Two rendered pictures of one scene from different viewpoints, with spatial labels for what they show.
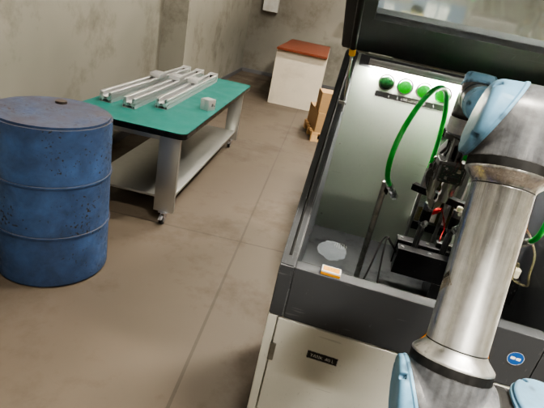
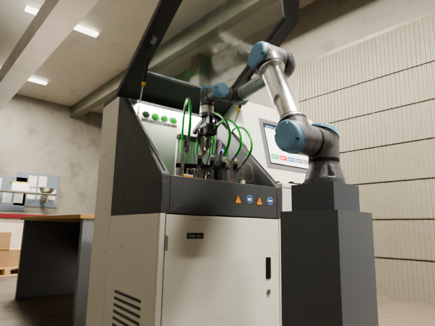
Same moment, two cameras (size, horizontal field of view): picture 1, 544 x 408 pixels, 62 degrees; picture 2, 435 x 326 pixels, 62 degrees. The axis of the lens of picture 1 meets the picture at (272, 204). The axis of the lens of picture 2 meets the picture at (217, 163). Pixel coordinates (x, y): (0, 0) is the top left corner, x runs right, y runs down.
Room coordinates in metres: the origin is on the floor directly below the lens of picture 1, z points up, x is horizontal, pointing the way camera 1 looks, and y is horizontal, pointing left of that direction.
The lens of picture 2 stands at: (-0.21, 0.81, 0.73)
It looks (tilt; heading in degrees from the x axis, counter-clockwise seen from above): 11 degrees up; 316
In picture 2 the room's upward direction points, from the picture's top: 1 degrees clockwise
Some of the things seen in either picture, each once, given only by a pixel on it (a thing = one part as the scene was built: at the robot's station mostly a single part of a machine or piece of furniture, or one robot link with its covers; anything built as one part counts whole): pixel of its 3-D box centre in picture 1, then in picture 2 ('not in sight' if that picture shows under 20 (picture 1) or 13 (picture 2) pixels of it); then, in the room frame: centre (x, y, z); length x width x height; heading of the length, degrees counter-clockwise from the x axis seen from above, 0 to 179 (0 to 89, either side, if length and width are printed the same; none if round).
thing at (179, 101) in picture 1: (177, 126); not in sight; (3.82, 0.95, 0.40); 2.21 x 0.83 x 0.81; 177
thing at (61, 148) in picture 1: (53, 189); not in sight; (2.13, 1.15, 0.44); 0.58 x 0.58 x 0.87
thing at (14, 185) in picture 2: not in sight; (19, 187); (9.85, -1.93, 1.71); 0.42 x 0.34 x 0.23; 87
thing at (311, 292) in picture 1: (406, 323); (226, 198); (0.97, -0.40, 0.87); 0.62 x 0.04 x 0.16; 81
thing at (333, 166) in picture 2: not in sight; (323, 172); (0.47, -0.43, 0.95); 0.15 x 0.15 x 0.10
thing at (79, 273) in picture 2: not in sight; (83, 260); (3.24, -0.77, 0.41); 1.54 x 0.79 x 0.82; 179
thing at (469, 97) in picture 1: (487, 104); (220, 92); (1.05, -0.43, 1.43); 0.11 x 0.11 x 0.08; 79
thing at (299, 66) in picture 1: (302, 71); not in sight; (8.86, -0.05, 0.45); 2.57 x 0.82 x 0.91; 177
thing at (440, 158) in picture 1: (452, 158); (207, 125); (1.14, -0.43, 1.27); 0.09 x 0.08 x 0.12; 171
